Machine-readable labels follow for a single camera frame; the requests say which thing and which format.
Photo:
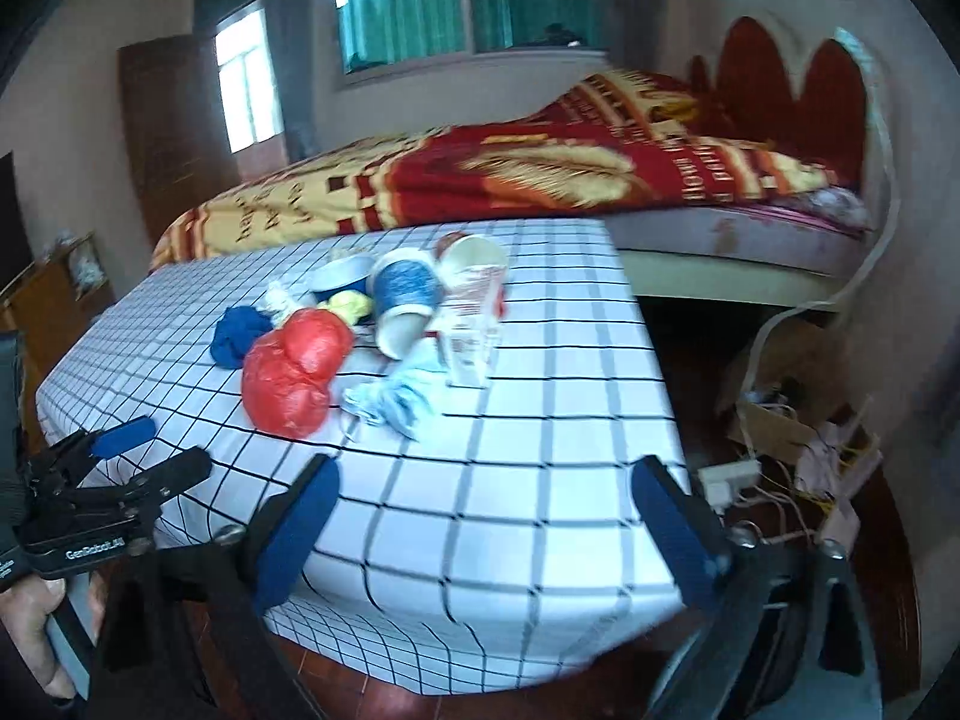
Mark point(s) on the blue paper cup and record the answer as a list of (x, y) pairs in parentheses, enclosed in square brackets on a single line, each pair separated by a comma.
[(405, 289)]

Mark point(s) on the red plastic bag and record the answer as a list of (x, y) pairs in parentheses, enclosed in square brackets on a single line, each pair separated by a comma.
[(296, 375)]

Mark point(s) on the white power strip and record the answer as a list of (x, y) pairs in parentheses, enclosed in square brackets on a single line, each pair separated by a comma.
[(727, 480)]

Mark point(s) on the bed mattress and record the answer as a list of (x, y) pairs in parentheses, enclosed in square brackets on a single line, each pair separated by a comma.
[(750, 240)]

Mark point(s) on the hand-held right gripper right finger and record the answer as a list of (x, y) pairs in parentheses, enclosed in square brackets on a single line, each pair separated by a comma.
[(675, 532)]

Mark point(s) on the red scalloped headboard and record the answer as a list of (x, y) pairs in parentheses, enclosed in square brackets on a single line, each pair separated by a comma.
[(832, 90)]

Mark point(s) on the light blue face mask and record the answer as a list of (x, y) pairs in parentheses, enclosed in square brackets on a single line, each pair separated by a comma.
[(394, 397)]

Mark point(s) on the person's left hand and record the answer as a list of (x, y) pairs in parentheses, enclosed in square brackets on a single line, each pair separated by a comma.
[(30, 630)]

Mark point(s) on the white checked tablecloth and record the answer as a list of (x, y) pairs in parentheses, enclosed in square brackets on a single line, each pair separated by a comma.
[(487, 480)]

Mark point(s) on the wooden cabinet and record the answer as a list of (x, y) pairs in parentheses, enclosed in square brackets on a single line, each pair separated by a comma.
[(52, 315)]

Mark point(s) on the blue cup with white inside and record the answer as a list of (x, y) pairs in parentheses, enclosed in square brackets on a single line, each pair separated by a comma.
[(337, 277)]

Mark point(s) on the small bright window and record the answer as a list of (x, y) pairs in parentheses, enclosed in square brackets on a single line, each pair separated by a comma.
[(247, 82)]

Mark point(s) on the blue plastic bag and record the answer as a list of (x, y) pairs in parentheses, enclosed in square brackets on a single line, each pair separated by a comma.
[(236, 336)]

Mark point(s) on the red and yellow printed blanket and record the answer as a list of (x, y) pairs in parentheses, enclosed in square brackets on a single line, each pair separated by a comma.
[(525, 165)]

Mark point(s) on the white tissue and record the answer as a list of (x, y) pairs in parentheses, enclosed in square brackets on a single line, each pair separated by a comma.
[(281, 300)]

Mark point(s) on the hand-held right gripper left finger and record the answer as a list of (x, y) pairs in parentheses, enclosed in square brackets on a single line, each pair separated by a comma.
[(300, 532)]

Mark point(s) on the yellow wrapper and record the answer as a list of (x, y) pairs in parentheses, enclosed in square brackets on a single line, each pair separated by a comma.
[(351, 306)]

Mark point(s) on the red and white paper cup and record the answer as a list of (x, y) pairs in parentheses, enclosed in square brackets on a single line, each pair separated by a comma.
[(472, 259)]

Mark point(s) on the dark television screen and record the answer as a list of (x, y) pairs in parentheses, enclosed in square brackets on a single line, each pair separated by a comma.
[(13, 225)]

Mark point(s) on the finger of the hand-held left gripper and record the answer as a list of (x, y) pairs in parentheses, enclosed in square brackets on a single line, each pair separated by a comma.
[(124, 435), (172, 474)]

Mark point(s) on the brown wooden door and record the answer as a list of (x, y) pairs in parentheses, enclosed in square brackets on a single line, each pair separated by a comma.
[(165, 142)]

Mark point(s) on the cardboard box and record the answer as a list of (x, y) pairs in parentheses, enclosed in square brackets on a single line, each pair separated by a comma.
[(780, 420)]

